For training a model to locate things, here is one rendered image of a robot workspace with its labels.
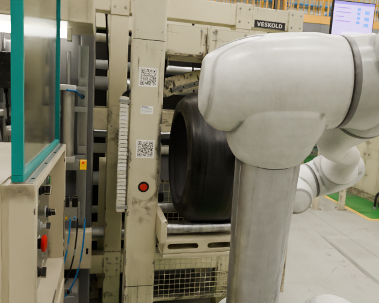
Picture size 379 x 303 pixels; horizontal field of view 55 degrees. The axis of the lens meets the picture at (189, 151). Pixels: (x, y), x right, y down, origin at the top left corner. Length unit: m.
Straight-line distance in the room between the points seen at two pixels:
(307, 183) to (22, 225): 0.72
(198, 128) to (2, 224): 0.87
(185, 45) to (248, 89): 1.35
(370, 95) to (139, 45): 1.11
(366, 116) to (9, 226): 0.59
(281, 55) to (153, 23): 1.08
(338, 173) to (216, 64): 0.64
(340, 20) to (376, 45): 4.98
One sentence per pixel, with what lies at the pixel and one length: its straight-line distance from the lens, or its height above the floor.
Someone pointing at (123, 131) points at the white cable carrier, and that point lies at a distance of 1.50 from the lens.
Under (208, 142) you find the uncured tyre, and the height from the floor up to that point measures 1.28.
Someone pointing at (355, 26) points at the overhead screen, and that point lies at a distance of 5.60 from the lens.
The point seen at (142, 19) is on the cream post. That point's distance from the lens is 1.52.
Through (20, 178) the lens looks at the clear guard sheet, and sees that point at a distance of 0.67.
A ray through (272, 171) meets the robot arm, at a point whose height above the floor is 1.33.
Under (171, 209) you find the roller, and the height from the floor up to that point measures 0.90.
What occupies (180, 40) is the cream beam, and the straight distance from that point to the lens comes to 1.80.
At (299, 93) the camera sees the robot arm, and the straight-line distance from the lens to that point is 0.48.
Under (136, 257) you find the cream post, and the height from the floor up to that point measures 0.75.
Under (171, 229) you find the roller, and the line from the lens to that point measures 1.52.
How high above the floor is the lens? 1.42
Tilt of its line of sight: 8 degrees down
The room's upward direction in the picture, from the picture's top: 3 degrees clockwise
